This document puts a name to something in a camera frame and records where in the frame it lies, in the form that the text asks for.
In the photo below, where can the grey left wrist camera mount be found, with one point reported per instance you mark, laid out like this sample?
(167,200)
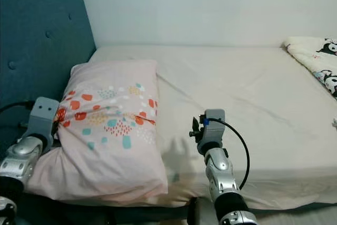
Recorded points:
(45,114)

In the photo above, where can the pink patterned pillow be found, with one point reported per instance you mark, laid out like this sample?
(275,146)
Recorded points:
(121,167)

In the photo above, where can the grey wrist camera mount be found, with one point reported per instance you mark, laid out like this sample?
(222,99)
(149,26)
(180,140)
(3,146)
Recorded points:
(213,127)
(45,114)

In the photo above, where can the bed with cream sheet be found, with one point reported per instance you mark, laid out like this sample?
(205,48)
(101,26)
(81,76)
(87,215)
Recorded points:
(242,88)

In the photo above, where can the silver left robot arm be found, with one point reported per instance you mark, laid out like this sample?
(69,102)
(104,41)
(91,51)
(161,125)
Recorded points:
(23,156)

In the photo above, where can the cream cartoon print quilt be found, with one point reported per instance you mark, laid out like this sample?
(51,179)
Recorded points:
(310,56)

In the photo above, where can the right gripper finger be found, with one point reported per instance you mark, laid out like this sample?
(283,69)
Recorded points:
(194,125)
(199,126)

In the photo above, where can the robot right leg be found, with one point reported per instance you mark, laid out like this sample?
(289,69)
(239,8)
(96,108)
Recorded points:
(195,212)

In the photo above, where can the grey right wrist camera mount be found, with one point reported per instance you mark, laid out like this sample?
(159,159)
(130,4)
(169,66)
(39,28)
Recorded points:
(213,127)

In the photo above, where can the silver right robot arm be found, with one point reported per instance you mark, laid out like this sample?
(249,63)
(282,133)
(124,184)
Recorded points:
(221,175)

